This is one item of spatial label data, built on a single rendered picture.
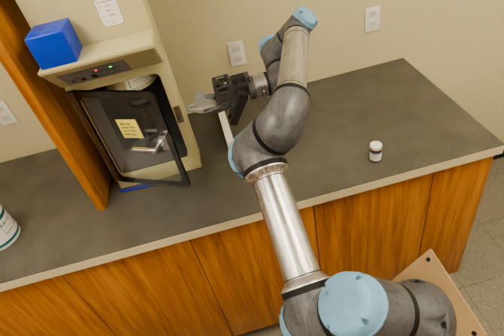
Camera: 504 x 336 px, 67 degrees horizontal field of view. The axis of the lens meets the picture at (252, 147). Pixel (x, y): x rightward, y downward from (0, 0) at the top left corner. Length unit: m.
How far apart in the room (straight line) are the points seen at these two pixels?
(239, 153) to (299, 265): 0.30
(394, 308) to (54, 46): 1.00
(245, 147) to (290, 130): 0.13
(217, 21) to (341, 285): 1.22
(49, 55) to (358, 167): 1.02
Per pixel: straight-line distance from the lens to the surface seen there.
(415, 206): 1.62
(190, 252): 1.44
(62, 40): 1.15
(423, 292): 0.87
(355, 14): 1.85
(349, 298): 0.76
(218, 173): 1.46
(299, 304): 0.86
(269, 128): 0.87
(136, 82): 1.33
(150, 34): 1.19
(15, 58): 1.25
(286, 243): 0.88
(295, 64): 1.00
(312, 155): 1.46
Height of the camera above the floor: 1.92
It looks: 39 degrees down
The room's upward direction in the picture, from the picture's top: 13 degrees counter-clockwise
